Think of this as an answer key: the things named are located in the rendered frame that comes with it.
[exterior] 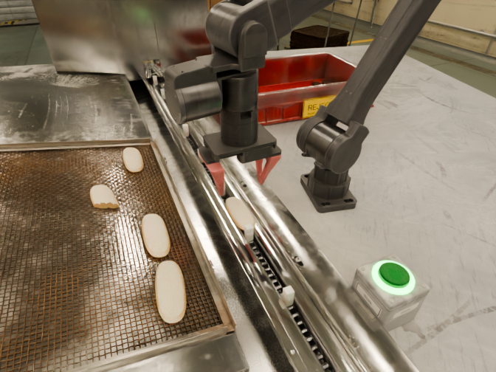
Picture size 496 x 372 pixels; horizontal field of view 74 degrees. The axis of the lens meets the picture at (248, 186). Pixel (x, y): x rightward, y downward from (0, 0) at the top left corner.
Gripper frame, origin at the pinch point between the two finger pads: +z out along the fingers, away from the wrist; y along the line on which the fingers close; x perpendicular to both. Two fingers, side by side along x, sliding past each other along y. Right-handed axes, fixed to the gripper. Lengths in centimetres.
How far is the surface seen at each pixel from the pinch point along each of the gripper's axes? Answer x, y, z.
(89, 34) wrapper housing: 80, -18, -10
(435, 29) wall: 319, 439, 78
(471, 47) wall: 257, 439, 88
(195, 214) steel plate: 7.7, -6.9, 10.8
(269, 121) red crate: 36.7, 24.5, 9.8
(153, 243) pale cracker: -5.6, -16.5, 1.8
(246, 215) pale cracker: -1.0, 0.6, 6.8
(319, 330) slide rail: -24.5, 0.9, 7.8
